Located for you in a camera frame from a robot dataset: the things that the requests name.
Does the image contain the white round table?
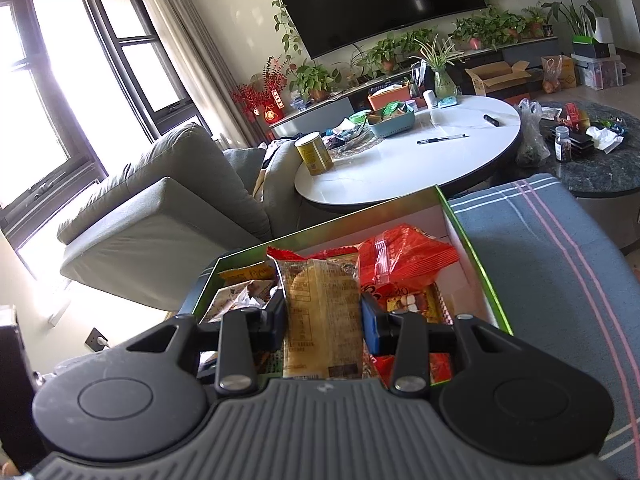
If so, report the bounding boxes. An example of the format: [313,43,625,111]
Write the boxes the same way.
[294,95,523,206]

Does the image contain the black pen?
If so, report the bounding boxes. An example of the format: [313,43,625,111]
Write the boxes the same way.
[416,133,470,145]

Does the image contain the open cardboard box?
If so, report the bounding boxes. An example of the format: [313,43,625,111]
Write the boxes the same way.
[464,60,532,97]

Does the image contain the yellow can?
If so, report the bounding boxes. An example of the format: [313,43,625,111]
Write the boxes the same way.
[294,131,334,177]

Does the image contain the white tissue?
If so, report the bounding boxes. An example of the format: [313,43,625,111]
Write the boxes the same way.
[587,127,623,153]

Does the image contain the grey television cabinet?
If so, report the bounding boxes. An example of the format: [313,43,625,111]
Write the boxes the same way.
[270,35,561,133]

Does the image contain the orange snack packet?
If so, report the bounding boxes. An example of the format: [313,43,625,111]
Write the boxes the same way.
[219,264,277,283]

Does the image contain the blue plastic basket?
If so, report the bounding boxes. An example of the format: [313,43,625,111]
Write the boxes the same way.
[366,107,417,138]

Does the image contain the glass jar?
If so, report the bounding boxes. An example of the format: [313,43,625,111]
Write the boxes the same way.
[554,126,572,162]

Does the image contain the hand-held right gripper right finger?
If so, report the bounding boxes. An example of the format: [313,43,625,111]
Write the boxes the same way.
[361,291,516,395]

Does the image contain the beige pastry packet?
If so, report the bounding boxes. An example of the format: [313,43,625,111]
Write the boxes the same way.
[277,257,363,380]

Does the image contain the green snack packet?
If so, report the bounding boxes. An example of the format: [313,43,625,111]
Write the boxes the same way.
[257,352,283,377]

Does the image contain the red yellow snack bag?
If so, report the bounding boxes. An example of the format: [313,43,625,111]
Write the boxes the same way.
[372,282,453,386]

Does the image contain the grey armchair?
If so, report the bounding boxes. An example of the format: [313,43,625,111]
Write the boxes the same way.
[56,122,306,313]

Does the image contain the potted green plant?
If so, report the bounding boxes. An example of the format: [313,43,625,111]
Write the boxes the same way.
[450,7,526,51]
[362,35,401,75]
[289,60,341,103]
[400,27,433,56]

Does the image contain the glass vase with plant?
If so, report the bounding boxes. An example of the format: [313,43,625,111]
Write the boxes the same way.
[410,35,461,98]

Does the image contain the small red box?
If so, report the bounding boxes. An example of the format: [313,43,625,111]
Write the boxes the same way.
[562,102,591,131]

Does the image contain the black flat box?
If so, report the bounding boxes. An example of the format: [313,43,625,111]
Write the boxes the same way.
[550,127,596,153]

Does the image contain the orange storage box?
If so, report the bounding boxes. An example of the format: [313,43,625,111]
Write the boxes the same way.
[367,84,413,111]

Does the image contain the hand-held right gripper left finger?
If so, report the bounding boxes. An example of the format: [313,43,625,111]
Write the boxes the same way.
[125,292,288,395]

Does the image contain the black wall television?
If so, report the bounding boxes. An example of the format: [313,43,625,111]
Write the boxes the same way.
[272,0,493,60]

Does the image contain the dark round table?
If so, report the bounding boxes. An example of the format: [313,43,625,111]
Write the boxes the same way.
[520,100,640,251]

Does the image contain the clear plastic bag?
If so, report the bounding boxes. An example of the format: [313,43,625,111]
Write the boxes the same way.
[515,100,551,168]

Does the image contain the green cardboard box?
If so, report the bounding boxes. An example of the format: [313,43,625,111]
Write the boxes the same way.
[177,185,516,386]

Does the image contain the beige curtain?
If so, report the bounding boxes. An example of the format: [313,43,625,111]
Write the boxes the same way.
[131,0,271,146]

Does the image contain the red berry plant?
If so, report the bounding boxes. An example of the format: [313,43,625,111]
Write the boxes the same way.
[231,57,291,126]

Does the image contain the tall plant in white pot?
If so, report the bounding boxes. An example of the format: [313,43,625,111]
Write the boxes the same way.
[542,0,616,43]

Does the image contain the green and black box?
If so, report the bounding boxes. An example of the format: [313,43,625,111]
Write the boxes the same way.
[571,35,617,60]

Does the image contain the dark framed window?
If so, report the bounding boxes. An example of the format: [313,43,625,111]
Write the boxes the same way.
[82,0,211,141]
[0,0,108,251]

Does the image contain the clear storage bin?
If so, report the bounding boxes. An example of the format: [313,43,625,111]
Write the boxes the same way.
[572,55,626,90]

